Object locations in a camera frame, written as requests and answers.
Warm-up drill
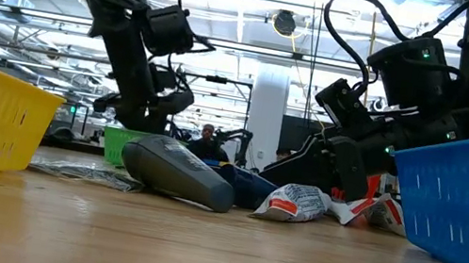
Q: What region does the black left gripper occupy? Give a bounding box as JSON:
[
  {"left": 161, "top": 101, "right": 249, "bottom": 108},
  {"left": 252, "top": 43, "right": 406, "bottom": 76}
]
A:
[{"left": 143, "top": 65, "right": 201, "bottom": 139}]

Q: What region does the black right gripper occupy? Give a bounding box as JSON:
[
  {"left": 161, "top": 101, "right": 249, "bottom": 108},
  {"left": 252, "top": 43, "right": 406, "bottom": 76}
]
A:
[{"left": 257, "top": 88, "right": 461, "bottom": 218}]

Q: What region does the white orange toiletry packet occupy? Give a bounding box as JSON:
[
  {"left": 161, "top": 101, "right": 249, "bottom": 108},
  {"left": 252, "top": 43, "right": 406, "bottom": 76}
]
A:
[{"left": 248, "top": 176, "right": 334, "bottom": 231}]

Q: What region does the white red striped packet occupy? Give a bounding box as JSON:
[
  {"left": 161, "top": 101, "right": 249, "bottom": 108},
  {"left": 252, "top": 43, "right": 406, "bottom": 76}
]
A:
[{"left": 326, "top": 184, "right": 413, "bottom": 238}]

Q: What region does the dark blue toiletry packet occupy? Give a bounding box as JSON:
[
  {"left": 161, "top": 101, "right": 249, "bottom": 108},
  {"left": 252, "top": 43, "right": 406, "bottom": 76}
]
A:
[{"left": 202, "top": 159, "right": 282, "bottom": 215}]

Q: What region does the clear silver plastic packet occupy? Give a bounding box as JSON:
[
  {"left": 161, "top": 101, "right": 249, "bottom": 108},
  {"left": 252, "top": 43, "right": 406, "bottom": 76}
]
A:
[{"left": 25, "top": 153, "right": 147, "bottom": 196}]

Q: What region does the person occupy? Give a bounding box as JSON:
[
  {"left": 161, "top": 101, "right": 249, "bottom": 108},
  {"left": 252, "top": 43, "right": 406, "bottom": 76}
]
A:
[
  {"left": 273, "top": 145, "right": 295, "bottom": 165},
  {"left": 186, "top": 121, "right": 236, "bottom": 165}
]

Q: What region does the green plastic basket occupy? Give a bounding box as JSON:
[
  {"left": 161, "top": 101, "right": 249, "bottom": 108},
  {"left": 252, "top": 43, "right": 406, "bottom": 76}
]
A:
[{"left": 98, "top": 124, "right": 190, "bottom": 178}]

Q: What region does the blue yellow background item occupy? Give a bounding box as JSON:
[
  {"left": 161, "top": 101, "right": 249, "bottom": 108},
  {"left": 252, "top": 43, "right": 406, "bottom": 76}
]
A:
[{"left": 202, "top": 157, "right": 232, "bottom": 170}]

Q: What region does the white building column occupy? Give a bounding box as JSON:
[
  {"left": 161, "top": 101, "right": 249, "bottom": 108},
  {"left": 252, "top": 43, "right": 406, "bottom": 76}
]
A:
[{"left": 240, "top": 61, "right": 294, "bottom": 173}]

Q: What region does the blue plastic basket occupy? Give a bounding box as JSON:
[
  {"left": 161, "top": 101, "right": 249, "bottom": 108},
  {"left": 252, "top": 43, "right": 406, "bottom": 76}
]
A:
[{"left": 376, "top": 111, "right": 469, "bottom": 263}]

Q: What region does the black wall panel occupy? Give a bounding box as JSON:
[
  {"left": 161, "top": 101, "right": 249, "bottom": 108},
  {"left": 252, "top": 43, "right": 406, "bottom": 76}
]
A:
[{"left": 277, "top": 114, "right": 328, "bottom": 157}]

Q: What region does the black metal gantry frame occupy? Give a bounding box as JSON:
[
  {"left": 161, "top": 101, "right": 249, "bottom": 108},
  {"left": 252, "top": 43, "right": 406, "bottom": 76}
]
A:
[{"left": 169, "top": 70, "right": 255, "bottom": 153}]

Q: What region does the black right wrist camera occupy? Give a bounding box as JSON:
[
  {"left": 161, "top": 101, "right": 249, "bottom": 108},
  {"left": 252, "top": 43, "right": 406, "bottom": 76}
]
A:
[{"left": 311, "top": 74, "right": 381, "bottom": 132}]

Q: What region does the small ceiling cable reel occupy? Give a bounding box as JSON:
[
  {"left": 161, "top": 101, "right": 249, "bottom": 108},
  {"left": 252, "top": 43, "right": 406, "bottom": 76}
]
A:
[{"left": 369, "top": 95, "right": 388, "bottom": 115}]

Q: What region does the black ceiling cable reel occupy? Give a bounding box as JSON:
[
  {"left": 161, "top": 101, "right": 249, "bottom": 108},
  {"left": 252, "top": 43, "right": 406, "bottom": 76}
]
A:
[{"left": 271, "top": 8, "right": 300, "bottom": 39}]

